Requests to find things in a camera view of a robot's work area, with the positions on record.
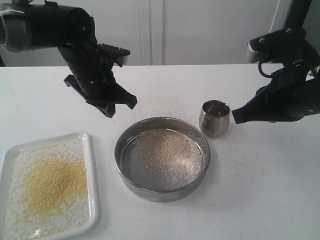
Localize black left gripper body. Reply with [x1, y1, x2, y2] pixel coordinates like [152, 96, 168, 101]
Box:
[58, 42, 118, 105]

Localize round steel mesh sieve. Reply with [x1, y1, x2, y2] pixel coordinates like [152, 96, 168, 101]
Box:
[114, 117, 211, 202]

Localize small stainless steel cup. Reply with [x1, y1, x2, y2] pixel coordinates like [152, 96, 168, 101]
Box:
[199, 100, 231, 138]

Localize clear glass bowl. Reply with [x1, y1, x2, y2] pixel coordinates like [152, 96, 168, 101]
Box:
[0, 131, 103, 240]

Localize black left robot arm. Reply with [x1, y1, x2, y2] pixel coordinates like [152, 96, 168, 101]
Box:
[0, 0, 320, 124]

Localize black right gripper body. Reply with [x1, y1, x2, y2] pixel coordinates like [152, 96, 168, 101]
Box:
[257, 59, 320, 123]

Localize dark vertical post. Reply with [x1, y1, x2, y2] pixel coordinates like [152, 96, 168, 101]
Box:
[269, 0, 312, 33]

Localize fine yellow sieved grains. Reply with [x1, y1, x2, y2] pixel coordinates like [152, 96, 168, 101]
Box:
[4, 137, 90, 238]

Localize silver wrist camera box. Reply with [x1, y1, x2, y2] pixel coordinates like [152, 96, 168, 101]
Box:
[245, 37, 268, 64]

